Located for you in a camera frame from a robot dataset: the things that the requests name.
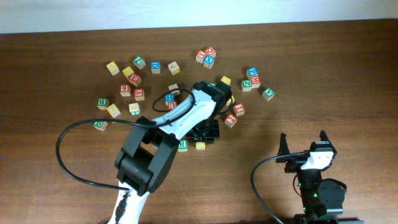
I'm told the red 6 block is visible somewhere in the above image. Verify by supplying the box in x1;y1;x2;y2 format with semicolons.
119;84;131;97

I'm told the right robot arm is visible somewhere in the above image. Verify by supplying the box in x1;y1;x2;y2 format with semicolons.
276;130;364;223

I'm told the red I block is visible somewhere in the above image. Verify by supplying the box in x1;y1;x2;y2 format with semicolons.
233;103;246;116

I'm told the plain 8 block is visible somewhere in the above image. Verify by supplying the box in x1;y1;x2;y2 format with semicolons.
129;103;141;116

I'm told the blue H block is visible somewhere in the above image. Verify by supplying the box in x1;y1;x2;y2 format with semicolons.
164;93;175;105

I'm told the yellow S block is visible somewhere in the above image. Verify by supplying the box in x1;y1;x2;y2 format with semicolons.
195;142;206;150

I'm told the blue X block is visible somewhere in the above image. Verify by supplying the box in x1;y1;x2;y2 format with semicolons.
203;55;215;68

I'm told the green B block lower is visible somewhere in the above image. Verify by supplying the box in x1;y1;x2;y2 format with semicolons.
93;121;108;131

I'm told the yellow 1 block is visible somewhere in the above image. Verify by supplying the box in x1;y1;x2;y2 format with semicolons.
106;104;121;118

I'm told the yellow block behind E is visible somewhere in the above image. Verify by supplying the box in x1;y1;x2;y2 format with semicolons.
123;67;134;78

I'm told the green V block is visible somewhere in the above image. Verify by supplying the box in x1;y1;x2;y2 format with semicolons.
262;88;275;101

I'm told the plain block yellow side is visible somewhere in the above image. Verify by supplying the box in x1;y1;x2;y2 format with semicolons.
167;62;180;75

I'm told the red E block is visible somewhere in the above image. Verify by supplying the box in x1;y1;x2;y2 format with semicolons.
128;73;142;87

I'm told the plain picture block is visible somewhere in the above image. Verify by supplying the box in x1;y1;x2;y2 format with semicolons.
169;83;180;96

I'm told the blue D block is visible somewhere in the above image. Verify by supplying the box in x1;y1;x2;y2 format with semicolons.
150;61;161;74

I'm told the green B block upper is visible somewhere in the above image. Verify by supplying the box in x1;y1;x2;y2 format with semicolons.
96;98;110;110

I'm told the green R block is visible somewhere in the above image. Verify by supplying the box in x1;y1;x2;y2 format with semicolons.
178;139;188;152

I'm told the red y block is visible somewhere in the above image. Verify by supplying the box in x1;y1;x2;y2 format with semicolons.
195;50;206;63
134;88;145;101

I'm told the green b block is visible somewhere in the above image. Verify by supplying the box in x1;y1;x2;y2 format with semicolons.
96;98;110;110
93;121;108;131

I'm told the red Q block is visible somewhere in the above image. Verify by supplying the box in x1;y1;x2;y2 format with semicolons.
205;47;216;58

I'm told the red M block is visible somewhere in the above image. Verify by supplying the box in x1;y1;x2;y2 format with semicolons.
250;75;261;88

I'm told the green N block right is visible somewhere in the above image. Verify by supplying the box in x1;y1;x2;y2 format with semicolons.
241;80;252;92

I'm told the green P block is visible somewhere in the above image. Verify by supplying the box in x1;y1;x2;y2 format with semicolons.
133;56;146;70

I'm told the red U block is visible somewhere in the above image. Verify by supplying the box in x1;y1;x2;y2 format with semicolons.
167;101;177;111

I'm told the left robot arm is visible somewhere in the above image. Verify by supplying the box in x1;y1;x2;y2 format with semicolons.
110;81;232;223

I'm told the yellow B block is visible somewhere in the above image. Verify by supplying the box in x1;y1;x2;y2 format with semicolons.
226;96;235;106

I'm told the blue P block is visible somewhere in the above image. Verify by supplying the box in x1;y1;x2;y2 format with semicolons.
246;67;259;79

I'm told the red Y block top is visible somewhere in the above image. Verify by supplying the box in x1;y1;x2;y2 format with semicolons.
195;50;206;63

